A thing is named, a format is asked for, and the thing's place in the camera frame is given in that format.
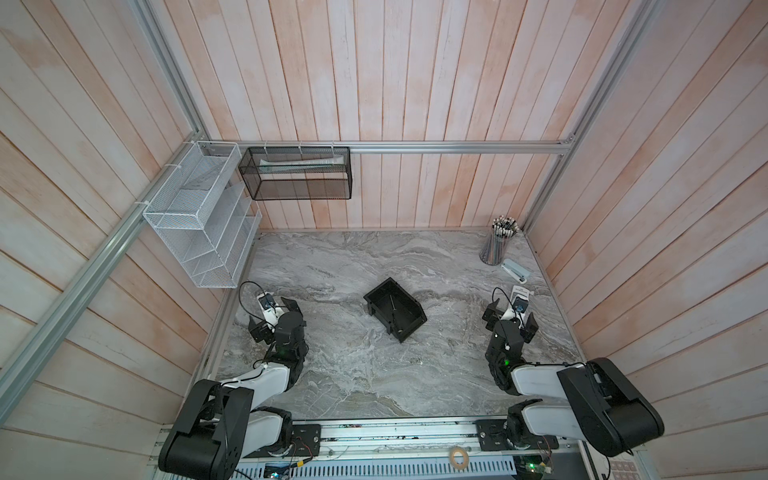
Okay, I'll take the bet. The yellow black screwdriver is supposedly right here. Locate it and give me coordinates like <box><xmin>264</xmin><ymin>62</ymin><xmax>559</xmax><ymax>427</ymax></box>
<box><xmin>389</xmin><ymin>294</ymin><xmax>397</xmax><ymax>328</ymax></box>

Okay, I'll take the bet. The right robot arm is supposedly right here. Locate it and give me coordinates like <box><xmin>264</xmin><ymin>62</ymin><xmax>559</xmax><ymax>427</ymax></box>
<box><xmin>278</xmin><ymin>298</ymin><xmax>665</xmax><ymax>457</ymax></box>

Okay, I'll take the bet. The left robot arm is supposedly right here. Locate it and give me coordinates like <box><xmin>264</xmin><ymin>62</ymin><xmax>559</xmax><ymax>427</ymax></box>
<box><xmin>158</xmin><ymin>310</ymin><xmax>308</xmax><ymax>479</ymax></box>

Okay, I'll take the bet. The black plastic bin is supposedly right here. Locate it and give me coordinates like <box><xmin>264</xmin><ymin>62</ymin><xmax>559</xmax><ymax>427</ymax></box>
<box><xmin>363</xmin><ymin>277</ymin><xmax>427</xmax><ymax>343</ymax></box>

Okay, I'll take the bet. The metal cup of pens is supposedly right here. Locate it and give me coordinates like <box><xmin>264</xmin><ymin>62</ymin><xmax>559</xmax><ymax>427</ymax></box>
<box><xmin>479</xmin><ymin>216</ymin><xmax>519</xmax><ymax>266</ymax></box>

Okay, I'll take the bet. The tape roll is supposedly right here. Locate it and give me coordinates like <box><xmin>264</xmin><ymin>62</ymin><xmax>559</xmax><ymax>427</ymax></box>
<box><xmin>449</xmin><ymin>446</ymin><xmax>470</xmax><ymax>471</ymax></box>

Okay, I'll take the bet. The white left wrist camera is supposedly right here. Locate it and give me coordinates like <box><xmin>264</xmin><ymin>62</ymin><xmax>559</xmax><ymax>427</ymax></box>
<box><xmin>257</xmin><ymin>292</ymin><xmax>286</xmax><ymax>329</ymax></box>

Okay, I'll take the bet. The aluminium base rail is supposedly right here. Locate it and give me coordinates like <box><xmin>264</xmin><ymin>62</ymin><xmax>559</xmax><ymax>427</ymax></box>
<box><xmin>152</xmin><ymin>416</ymin><xmax>601</xmax><ymax>480</ymax></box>

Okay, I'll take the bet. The white wire mesh shelf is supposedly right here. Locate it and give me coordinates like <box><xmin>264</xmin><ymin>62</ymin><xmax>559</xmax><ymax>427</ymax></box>
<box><xmin>144</xmin><ymin>141</ymin><xmax>262</xmax><ymax>289</ymax></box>

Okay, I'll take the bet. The black wire mesh basket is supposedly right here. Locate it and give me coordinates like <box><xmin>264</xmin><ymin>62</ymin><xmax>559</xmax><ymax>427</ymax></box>
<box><xmin>238</xmin><ymin>146</ymin><xmax>353</xmax><ymax>202</ymax></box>

